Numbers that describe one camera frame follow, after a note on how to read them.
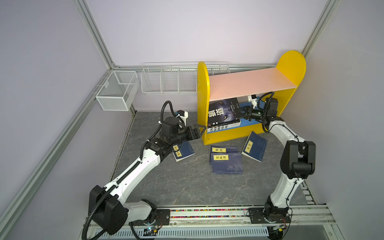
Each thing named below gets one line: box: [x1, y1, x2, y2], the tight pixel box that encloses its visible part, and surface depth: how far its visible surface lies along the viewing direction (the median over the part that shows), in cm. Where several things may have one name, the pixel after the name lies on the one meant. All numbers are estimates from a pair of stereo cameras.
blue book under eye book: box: [172, 141, 195, 162], surface depth 98 cm
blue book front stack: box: [211, 152, 244, 175], surface depth 93 cm
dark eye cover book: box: [208, 97, 246, 126], surface depth 88 cm
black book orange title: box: [207, 120, 241, 128], surface depth 86 cm
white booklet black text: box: [207, 122, 241, 133], surface depth 91 cm
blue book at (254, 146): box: [241, 131, 268, 163], surface depth 101 cm
